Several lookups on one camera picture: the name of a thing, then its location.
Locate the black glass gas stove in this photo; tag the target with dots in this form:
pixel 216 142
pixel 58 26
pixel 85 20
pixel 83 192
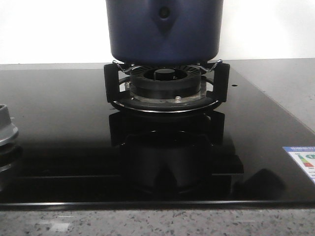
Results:
pixel 75 151

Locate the silver stove control knob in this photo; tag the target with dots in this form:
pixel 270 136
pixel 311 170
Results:
pixel 8 131

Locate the energy rating label sticker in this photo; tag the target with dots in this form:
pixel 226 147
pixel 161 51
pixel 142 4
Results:
pixel 304 158

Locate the right gas burner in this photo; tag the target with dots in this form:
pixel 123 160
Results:
pixel 165 86

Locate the blue saucepan with handle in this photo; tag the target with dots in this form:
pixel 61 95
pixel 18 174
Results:
pixel 164 32

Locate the black right pot support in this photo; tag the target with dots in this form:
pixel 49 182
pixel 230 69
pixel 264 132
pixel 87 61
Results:
pixel 215 75

